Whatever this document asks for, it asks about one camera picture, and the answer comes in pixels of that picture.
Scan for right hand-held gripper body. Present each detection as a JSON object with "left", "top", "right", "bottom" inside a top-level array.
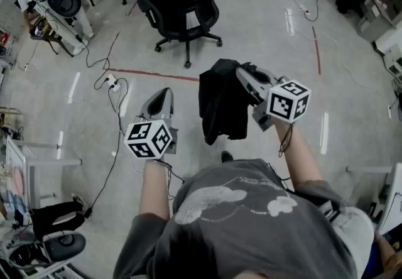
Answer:
[{"left": 252, "top": 77, "right": 312, "bottom": 132}]

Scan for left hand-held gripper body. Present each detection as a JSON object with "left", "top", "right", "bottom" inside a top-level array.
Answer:
[{"left": 124, "top": 113, "right": 180, "bottom": 160}]

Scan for black clothes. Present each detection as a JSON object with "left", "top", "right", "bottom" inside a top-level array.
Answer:
[{"left": 198, "top": 58, "right": 259, "bottom": 146}]

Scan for person's left forearm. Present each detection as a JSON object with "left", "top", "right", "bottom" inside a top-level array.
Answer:
[{"left": 139, "top": 158, "right": 173, "bottom": 221}]

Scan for person's right forearm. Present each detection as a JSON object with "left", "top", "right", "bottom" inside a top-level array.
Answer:
[{"left": 272, "top": 119, "right": 324, "bottom": 192}]

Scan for red floor tape line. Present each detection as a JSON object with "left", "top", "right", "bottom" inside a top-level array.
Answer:
[
  {"left": 102, "top": 31, "right": 200, "bottom": 82},
  {"left": 312, "top": 26, "right": 322, "bottom": 76}
]

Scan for white metal-leg table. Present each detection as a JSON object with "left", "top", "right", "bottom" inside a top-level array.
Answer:
[
  {"left": 345, "top": 163, "right": 402, "bottom": 236},
  {"left": 4, "top": 136, "right": 83, "bottom": 209}
]

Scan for white cabinet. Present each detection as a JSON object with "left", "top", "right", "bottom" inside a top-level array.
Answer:
[{"left": 357, "top": 0, "right": 402, "bottom": 49}]

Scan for brown wooden table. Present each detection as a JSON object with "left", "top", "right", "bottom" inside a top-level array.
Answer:
[{"left": 30, "top": 13, "right": 76, "bottom": 58}]

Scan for person's grey printed t-shirt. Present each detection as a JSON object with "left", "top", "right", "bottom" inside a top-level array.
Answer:
[{"left": 112, "top": 158, "right": 357, "bottom": 279}]

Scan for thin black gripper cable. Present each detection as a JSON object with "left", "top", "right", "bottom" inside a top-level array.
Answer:
[
  {"left": 278, "top": 122, "right": 295, "bottom": 158},
  {"left": 155, "top": 160, "right": 186, "bottom": 200}
]

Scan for black floor cable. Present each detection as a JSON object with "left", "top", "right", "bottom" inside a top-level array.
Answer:
[
  {"left": 75, "top": 31, "right": 111, "bottom": 90},
  {"left": 84, "top": 78, "right": 130, "bottom": 219},
  {"left": 303, "top": 0, "right": 327, "bottom": 23}
]

